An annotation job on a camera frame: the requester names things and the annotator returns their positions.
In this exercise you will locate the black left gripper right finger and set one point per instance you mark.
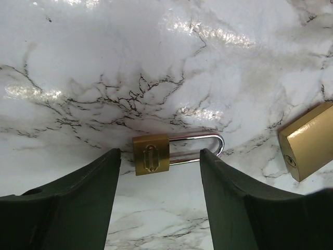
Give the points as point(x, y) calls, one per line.
point(245, 213)

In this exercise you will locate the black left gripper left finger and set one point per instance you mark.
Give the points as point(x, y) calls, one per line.
point(72, 212)

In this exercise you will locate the small brass padlock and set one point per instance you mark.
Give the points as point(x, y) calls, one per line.
point(151, 153)

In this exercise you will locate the large brass padlock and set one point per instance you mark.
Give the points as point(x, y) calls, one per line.
point(306, 143)

